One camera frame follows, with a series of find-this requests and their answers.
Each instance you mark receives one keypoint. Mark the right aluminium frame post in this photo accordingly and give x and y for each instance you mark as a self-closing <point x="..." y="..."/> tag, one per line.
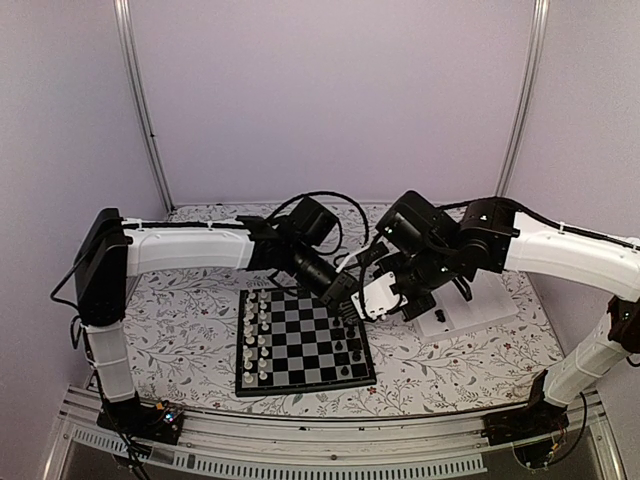
<point x="531" y="68"/>

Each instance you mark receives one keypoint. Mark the white plastic piece tray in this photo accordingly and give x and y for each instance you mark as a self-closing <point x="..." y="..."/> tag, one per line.
<point x="491" y="305"/>

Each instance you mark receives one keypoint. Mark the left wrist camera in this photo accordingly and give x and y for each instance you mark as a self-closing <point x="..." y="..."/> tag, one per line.
<point x="351" y="261"/>

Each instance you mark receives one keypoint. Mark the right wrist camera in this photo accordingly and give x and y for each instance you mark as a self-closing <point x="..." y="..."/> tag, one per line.
<point x="379" y="298"/>

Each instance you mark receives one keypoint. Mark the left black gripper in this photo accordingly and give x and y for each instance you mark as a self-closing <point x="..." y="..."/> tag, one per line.
<point x="342" y="290"/>

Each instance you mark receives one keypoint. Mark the black and grey chessboard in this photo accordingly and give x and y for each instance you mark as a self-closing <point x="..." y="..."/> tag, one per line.
<point x="289" y="335"/>

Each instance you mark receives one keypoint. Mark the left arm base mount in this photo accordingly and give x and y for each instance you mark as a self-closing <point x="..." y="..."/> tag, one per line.
<point x="161" y="422"/>

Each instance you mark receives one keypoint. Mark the white rook piece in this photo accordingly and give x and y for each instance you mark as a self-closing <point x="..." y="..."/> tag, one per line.
<point x="248" y="301"/>

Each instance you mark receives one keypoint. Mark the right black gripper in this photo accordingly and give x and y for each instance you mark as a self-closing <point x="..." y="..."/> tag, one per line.
<point x="419" y="309"/>

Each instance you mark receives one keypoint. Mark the aluminium frame post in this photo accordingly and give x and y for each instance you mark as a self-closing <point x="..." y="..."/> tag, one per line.
<point x="531" y="68"/>
<point x="124" y="25"/>

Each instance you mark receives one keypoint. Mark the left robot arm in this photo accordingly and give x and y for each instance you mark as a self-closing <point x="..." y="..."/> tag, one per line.
<point x="116" y="252"/>

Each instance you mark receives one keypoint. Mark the left aluminium frame post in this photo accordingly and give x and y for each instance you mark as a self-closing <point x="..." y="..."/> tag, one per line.
<point x="124" y="25"/>

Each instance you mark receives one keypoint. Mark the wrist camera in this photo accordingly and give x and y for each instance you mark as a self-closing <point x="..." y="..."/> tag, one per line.
<point x="351" y="261"/>
<point x="379" y="298"/>

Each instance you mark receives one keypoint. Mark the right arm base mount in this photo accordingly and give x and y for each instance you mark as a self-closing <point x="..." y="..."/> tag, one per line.
<point x="532" y="424"/>

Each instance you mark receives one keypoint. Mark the aluminium front rail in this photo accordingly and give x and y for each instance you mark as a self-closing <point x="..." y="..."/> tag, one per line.
<point x="233" y="445"/>

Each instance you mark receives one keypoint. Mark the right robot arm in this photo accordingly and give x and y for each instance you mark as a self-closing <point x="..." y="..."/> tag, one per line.
<point x="498" y="234"/>

